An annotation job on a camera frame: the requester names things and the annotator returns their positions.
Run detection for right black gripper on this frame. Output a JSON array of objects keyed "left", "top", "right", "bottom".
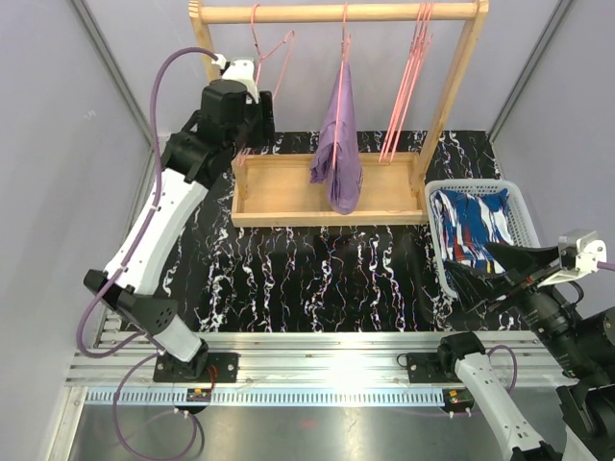
[{"left": 446, "top": 239, "right": 599, "bottom": 376}]

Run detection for blue patterned trousers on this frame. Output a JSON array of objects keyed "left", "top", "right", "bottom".
[{"left": 430, "top": 188, "right": 513, "bottom": 274}]

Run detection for pink wire hanger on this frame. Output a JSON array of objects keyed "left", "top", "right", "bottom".
[{"left": 234, "top": 4, "right": 296, "bottom": 167}]

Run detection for pink hanger holding purple trousers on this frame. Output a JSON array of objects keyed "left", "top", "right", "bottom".
[{"left": 330, "top": 3, "right": 354, "bottom": 180}]

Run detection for purple trousers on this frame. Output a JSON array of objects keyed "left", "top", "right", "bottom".
[{"left": 309, "top": 62, "right": 363, "bottom": 215}]

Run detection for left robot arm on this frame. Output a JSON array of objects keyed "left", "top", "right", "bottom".
[{"left": 84, "top": 79, "right": 275, "bottom": 381}]

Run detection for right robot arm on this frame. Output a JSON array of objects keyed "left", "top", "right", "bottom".
[{"left": 435, "top": 243, "right": 614, "bottom": 460}]

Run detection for pink empty hanger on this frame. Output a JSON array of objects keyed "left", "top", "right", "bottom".
[
  {"left": 377, "top": 2, "right": 429, "bottom": 164},
  {"left": 381, "top": 2, "right": 433, "bottom": 164},
  {"left": 383, "top": 2, "right": 436, "bottom": 162}
]

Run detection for white plastic basket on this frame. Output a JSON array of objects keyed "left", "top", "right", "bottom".
[{"left": 424, "top": 179, "right": 540, "bottom": 299}]

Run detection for wooden clothes rack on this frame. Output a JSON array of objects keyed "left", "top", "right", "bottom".
[{"left": 188, "top": 1, "right": 489, "bottom": 227}]

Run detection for black marble pattern mat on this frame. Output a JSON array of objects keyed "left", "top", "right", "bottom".
[{"left": 119, "top": 129, "right": 539, "bottom": 333}]

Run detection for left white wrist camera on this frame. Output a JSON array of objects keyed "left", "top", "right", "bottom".
[{"left": 212, "top": 54, "right": 260, "bottom": 104}]

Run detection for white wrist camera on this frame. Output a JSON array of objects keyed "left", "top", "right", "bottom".
[
  {"left": 538, "top": 229, "right": 607, "bottom": 287},
  {"left": 212, "top": 54, "right": 260, "bottom": 104}
]

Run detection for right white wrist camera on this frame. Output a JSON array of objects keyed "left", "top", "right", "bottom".
[{"left": 538, "top": 229, "right": 607, "bottom": 287}]

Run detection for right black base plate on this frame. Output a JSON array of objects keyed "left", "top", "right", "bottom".
[{"left": 396, "top": 352, "right": 460, "bottom": 384}]

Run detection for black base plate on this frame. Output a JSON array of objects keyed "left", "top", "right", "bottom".
[
  {"left": 396, "top": 352, "right": 460, "bottom": 384},
  {"left": 153, "top": 352, "right": 239, "bottom": 383}
]

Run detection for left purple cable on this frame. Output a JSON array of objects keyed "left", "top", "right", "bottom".
[{"left": 75, "top": 46, "right": 217, "bottom": 457}]

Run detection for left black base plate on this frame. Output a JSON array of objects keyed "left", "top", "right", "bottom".
[{"left": 153, "top": 352, "right": 239, "bottom": 383}]

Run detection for aluminium mounting rail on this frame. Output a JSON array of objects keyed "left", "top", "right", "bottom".
[{"left": 64, "top": 328, "right": 558, "bottom": 388}]

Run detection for white slotted cable duct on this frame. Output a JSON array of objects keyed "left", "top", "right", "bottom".
[{"left": 86, "top": 386, "right": 444, "bottom": 407}]

